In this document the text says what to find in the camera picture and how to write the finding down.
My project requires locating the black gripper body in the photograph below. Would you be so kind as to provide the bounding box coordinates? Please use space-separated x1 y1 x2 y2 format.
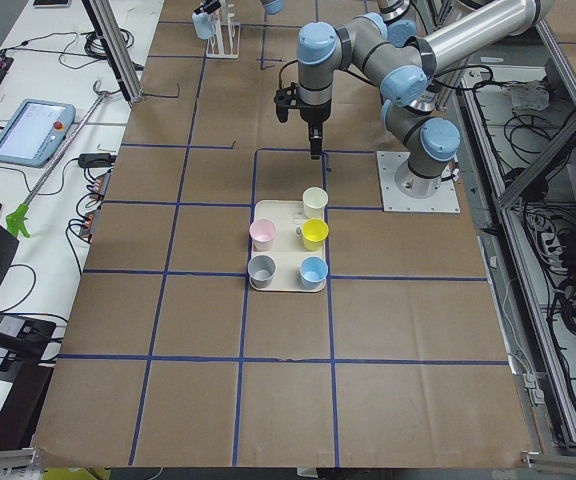
300 102 331 137
195 0 221 15

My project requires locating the light blue plastic cup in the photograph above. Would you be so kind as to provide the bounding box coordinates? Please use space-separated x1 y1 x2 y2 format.
192 12 214 40

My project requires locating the cream white plastic cup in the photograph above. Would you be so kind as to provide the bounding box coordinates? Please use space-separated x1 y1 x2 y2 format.
302 187 329 219

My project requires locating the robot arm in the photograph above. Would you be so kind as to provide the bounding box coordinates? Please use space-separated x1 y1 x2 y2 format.
192 0 410 23
296 1 553 199

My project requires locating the yellow plastic cup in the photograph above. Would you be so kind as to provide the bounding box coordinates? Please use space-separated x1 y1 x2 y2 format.
301 218 329 251

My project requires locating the pink plastic cup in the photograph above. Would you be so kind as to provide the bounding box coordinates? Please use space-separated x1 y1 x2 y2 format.
249 219 277 251

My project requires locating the grey plastic cup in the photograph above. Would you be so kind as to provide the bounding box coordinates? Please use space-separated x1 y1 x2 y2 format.
247 255 276 289

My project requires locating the cream plastic tray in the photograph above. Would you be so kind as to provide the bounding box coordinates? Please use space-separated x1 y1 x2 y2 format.
250 200 327 293

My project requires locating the black power adapter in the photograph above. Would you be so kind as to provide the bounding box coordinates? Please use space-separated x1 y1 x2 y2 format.
77 152 116 169

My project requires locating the blue teach pendant tablet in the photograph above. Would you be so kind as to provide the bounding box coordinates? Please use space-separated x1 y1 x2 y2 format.
0 99 76 168

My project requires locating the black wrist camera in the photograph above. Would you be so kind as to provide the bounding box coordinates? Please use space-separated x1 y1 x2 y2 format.
274 82 299 123

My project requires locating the white wire cup rack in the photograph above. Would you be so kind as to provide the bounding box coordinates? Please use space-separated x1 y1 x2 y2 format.
205 1 241 59

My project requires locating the aluminium frame post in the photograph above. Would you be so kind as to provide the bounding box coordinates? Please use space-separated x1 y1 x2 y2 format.
82 0 142 105

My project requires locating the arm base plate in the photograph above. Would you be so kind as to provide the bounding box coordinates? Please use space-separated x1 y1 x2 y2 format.
376 151 460 214

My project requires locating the green handled reacher grabber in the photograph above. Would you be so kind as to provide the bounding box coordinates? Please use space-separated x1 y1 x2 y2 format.
6 80 118 238

